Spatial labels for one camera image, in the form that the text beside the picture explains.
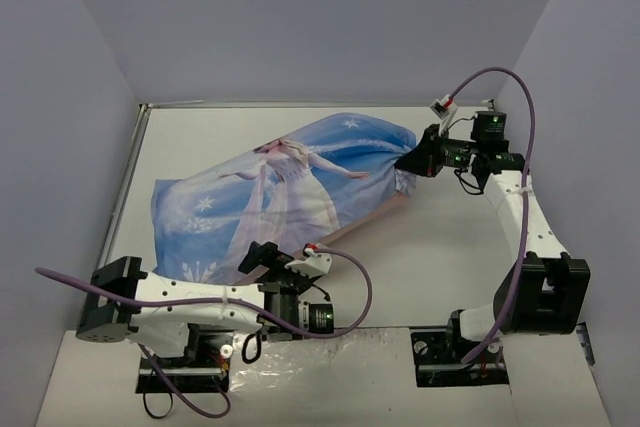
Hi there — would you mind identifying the pink and blue Frozen pillowcase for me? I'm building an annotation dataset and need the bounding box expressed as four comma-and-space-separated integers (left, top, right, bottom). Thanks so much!
151, 113, 417, 285

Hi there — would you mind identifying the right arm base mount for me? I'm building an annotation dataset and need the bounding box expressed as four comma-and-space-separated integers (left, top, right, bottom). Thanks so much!
410, 327, 509, 388

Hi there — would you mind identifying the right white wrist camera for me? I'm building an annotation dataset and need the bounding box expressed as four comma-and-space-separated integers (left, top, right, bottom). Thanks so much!
429, 95, 458, 135

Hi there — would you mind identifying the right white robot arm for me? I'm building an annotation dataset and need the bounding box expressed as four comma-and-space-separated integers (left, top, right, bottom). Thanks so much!
395, 111, 591, 360

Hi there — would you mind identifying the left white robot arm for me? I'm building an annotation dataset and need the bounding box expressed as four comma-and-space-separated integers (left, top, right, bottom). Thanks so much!
76, 242, 334, 365

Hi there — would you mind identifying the black cable loop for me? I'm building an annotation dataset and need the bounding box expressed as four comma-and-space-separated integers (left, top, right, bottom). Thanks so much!
142, 389, 174, 421

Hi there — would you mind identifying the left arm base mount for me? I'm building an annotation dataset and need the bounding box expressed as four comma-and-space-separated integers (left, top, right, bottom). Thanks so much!
147, 330, 235, 394

